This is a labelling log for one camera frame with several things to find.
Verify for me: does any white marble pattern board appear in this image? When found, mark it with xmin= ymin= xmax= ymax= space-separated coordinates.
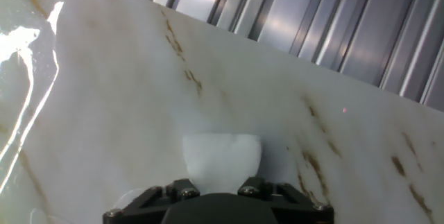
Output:
xmin=0 ymin=0 xmax=444 ymax=224

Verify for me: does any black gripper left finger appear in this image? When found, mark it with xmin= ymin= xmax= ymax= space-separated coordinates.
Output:
xmin=103 ymin=178 xmax=201 ymax=224

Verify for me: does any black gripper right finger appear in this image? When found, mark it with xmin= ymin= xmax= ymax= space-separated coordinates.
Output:
xmin=237 ymin=177 xmax=334 ymax=224

